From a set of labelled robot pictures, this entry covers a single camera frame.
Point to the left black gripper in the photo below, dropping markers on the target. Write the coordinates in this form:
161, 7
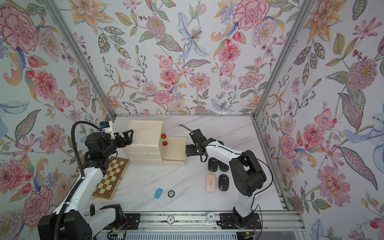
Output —
127, 140

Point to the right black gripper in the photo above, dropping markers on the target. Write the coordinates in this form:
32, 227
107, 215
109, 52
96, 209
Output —
192, 147

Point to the cream drawer cabinet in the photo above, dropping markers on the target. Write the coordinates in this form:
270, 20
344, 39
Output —
146, 147

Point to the black Lecoo mouse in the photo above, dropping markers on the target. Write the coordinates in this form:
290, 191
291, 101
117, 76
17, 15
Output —
213, 164
223, 167
223, 183

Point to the pink wireless mouse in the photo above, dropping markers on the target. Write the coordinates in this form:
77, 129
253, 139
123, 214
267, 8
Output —
210, 183

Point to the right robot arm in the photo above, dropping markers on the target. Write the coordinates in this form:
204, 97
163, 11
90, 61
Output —
247, 173

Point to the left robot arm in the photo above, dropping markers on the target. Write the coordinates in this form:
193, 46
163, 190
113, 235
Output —
67, 222

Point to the wooden chessboard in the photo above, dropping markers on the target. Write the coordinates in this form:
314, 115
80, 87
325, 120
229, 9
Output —
109, 184

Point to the blue foam block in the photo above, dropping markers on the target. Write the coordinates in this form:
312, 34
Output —
158, 193

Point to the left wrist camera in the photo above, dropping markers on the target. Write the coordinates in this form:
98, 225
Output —
107, 128

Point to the left aluminium corner post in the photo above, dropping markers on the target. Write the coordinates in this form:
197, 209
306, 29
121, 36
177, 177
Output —
68, 36

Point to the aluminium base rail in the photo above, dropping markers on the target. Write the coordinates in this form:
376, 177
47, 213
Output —
265, 221

